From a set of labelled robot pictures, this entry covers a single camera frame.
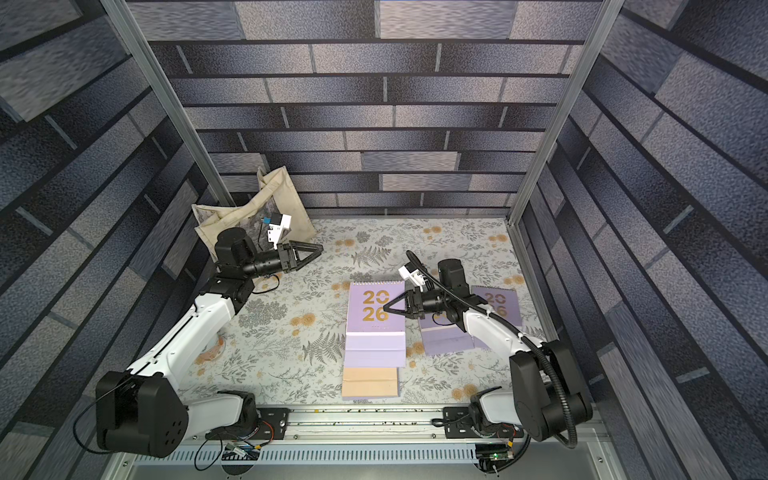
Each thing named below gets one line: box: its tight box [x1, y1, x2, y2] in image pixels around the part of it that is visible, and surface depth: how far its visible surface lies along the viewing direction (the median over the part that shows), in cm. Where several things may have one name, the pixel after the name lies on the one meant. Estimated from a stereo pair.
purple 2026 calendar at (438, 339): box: [419, 312, 475, 356], surface depth 89 cm
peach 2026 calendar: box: [342, 367, 398, 397], surface depth 80 cm
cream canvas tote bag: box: [192, 166, 317, 256], surface depth 89 cm
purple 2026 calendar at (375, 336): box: [344, 281, 406, 368], surface depth 74 cm
